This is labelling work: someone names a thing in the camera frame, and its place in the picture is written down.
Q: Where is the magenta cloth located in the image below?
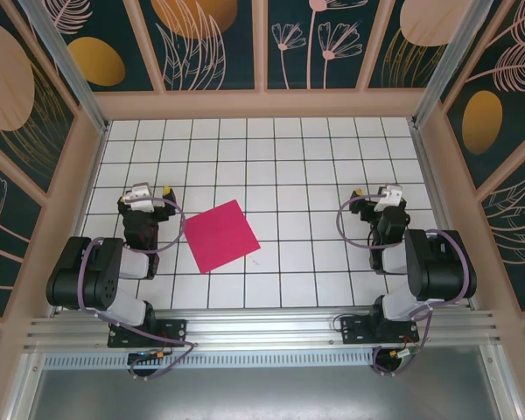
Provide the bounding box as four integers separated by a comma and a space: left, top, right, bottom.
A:
184, 199, 262, 276

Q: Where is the grey metal sheet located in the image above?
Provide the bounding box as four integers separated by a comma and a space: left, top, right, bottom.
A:
25, 369, 504, 420

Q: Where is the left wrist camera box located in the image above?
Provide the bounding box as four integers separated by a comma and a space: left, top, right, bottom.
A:
122, 182, 155, 212

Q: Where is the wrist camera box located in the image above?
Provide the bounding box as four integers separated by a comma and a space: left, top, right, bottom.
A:
374, 183, 404, 214
122, 182, 155, 212

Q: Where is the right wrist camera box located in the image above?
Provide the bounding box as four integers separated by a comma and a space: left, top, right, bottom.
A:
374, 183, 404, 214

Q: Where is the aluminium side rail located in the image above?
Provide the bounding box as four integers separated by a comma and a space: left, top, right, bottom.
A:
409, 120, 480, 312

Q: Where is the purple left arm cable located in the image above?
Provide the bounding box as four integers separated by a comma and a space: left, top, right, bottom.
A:
77, 197, 198, 381

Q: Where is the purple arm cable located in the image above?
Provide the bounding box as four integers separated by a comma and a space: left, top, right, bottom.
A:
336, 195, 470, 377
77, 197, 198, 381

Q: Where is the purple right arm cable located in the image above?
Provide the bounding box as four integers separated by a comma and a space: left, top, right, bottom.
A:
336, 195, 470, 377

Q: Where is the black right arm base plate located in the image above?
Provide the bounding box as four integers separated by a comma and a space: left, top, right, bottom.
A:
339, 315, 420, 346

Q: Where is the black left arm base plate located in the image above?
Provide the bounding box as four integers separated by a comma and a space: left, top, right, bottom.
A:
108, 318, 188, 349

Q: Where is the aluminium mounting rail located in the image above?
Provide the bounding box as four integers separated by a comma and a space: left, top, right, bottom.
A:
24, 309, 507, 351

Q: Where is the aluminium frame post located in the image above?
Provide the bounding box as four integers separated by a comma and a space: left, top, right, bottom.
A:
412, 0, 496, 129
17, 0, 111, 135

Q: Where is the grey slotted cable duct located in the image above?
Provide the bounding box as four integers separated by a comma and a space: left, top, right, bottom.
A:
43, 348, 377, 371

